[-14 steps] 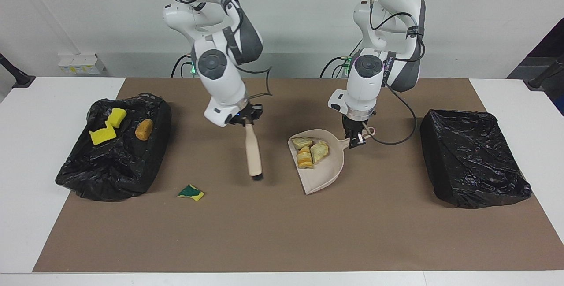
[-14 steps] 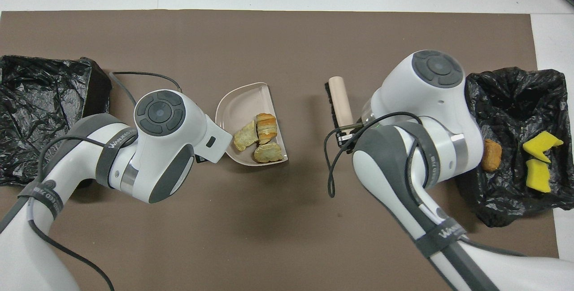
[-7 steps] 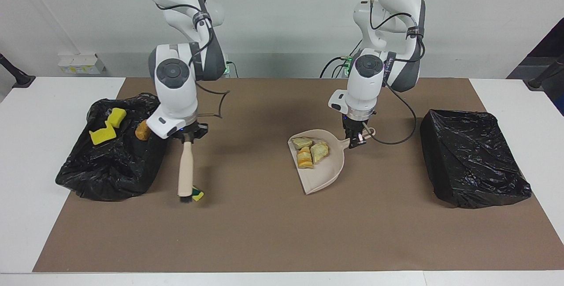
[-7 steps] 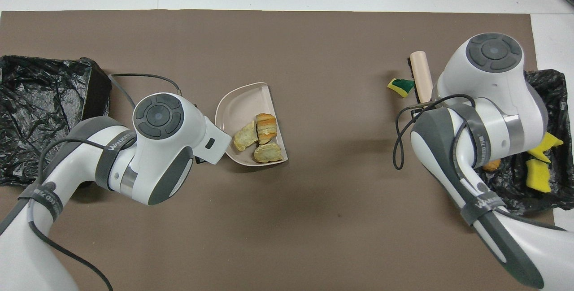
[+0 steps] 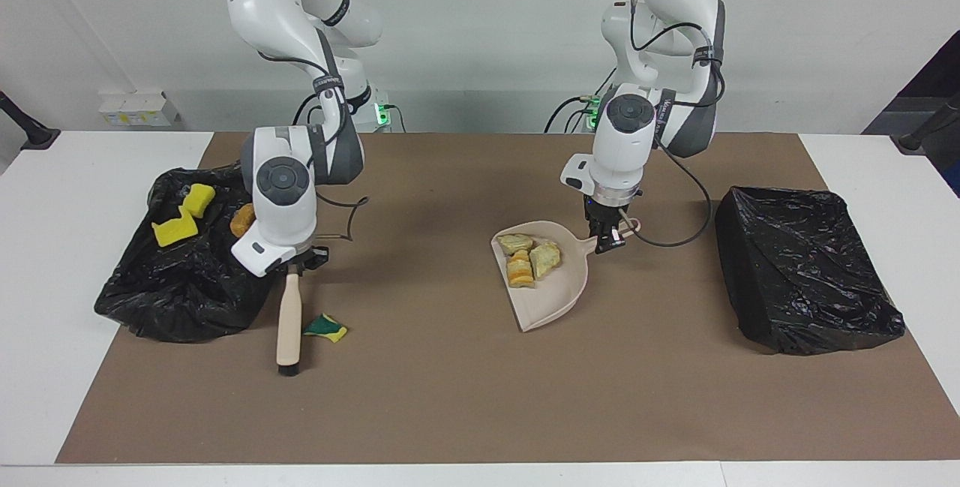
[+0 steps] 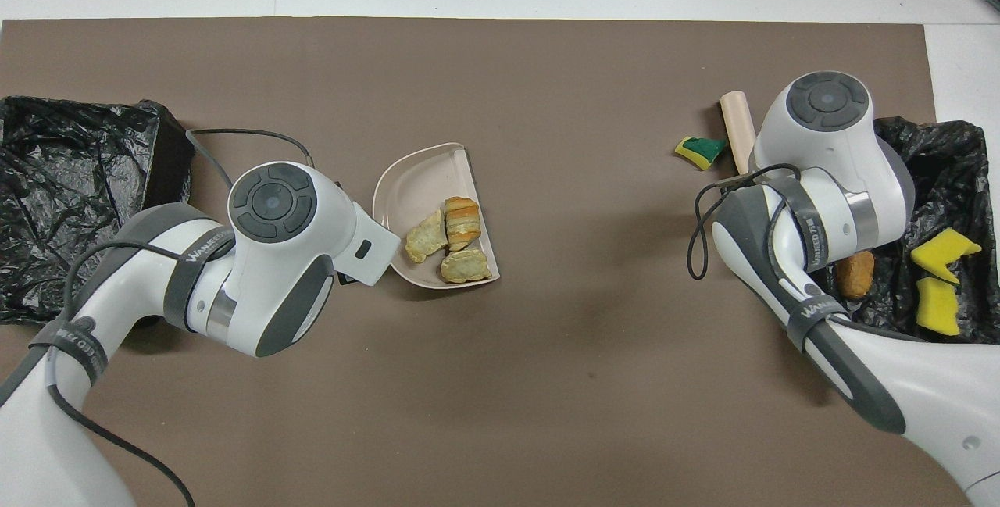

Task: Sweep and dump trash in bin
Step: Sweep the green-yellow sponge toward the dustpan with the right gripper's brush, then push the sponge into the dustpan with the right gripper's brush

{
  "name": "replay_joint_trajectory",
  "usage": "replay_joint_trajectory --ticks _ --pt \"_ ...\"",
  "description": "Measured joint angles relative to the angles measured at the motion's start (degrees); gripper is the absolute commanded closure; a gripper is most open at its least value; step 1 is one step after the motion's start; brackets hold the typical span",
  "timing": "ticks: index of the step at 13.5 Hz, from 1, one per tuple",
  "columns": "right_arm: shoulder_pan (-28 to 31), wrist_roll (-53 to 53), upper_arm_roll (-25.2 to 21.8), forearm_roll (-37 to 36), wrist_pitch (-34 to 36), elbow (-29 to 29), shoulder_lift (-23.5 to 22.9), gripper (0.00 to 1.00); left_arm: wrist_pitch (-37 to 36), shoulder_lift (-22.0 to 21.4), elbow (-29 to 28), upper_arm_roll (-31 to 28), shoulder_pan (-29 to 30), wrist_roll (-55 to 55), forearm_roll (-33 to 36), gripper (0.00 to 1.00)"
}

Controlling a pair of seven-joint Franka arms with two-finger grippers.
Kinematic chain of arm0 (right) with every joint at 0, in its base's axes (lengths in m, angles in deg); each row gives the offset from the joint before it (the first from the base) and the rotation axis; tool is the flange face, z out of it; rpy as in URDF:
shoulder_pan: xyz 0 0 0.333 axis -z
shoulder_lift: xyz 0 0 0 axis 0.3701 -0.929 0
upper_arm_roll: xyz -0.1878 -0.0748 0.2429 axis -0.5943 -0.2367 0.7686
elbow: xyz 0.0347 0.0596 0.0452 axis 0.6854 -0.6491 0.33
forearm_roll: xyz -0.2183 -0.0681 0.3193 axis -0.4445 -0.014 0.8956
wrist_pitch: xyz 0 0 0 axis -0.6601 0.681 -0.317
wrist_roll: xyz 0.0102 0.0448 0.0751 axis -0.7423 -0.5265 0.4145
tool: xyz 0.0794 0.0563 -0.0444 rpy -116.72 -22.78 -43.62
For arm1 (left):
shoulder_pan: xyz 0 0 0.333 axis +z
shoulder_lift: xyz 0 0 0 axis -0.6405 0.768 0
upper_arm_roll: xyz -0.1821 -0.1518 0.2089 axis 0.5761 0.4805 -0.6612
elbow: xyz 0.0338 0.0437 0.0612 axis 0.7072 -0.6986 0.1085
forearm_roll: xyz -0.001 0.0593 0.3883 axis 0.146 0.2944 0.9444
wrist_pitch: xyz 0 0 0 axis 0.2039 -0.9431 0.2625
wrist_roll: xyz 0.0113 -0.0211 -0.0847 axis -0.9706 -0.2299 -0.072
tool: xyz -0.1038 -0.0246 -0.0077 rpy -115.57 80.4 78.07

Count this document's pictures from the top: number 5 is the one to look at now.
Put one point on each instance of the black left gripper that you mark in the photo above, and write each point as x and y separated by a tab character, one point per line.
606	218

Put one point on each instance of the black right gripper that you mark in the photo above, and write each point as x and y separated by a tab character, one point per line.
309	259

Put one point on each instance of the beige hand brush black bristles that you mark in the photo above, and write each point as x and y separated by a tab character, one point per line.
289	322

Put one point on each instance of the pale chip piece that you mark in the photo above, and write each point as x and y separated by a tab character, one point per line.
514	243
545	260

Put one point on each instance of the green and yellow sponge piece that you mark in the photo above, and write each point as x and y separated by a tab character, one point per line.
328	329

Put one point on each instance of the brown cork-textured lump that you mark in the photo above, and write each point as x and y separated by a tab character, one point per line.
240	223

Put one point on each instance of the beige plastic dustpan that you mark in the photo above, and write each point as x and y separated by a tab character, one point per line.
555	299

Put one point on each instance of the orange striped bread piece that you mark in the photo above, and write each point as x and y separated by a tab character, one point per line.
520	271

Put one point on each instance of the notched yellow sponge piece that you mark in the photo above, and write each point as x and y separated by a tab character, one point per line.
175	230

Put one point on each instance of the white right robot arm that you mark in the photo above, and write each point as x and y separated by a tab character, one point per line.
281	209

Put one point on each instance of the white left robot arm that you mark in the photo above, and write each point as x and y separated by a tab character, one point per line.
626	149

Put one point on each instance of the crumpled black bag trash bin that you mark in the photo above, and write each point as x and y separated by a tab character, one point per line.
180	292

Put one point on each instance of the boxy black bag trash bin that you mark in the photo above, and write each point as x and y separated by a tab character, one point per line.
810	269

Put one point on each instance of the brown paper table mat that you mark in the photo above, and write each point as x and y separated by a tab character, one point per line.
480	412

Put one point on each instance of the black stand leg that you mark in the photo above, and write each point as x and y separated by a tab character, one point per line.
930	123
26	127

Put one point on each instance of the dark slanted panel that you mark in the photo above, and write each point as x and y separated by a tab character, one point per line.
941	74

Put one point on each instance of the white wall power box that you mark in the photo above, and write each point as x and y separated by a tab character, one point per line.
139	108

